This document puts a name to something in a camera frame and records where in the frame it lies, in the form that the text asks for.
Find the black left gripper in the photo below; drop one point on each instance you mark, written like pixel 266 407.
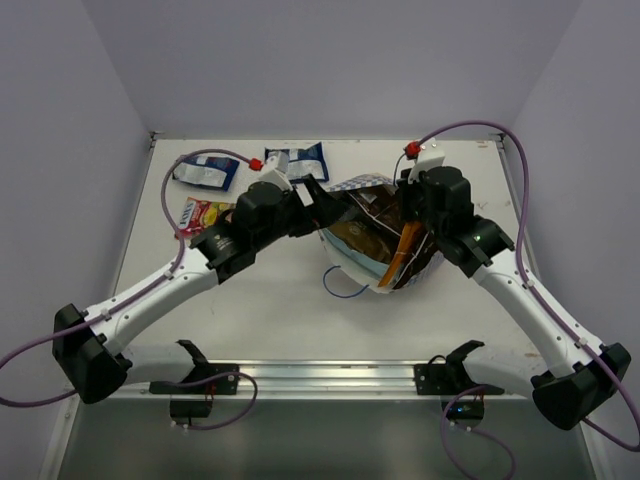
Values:
pixel 314 211

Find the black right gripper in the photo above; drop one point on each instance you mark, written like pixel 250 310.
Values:
pixel 407 189

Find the orange chip bag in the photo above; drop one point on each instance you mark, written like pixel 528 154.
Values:
pixel 411 234

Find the blue white chip bag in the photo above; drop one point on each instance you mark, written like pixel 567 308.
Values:
pixel 301 162

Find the blue checkered paper bag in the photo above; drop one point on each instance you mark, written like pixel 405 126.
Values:
pixel 421 264

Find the navy white snack bag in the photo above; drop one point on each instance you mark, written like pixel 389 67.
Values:
pixel 207 172

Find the colourful fruit candy bag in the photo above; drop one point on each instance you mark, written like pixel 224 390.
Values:
pixel 198 214

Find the olive brown snack bag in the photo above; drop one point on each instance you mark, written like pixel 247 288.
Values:
pixel 368 239

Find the dark brown chip bag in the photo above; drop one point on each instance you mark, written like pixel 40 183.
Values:
pixel 380 204

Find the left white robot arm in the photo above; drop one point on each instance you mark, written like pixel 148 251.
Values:
pixel 92 346

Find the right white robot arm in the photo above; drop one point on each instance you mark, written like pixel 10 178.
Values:
pixel 580 372

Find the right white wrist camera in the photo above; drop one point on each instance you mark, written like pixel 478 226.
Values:
pixel 431 155

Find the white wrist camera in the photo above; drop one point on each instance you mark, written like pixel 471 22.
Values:
pixel 274 171
pixel 431 155

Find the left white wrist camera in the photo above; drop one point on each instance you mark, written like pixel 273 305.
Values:
pixel 274 171

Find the aluminium mounting rail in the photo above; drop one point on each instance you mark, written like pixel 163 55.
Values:
pixel 323 380

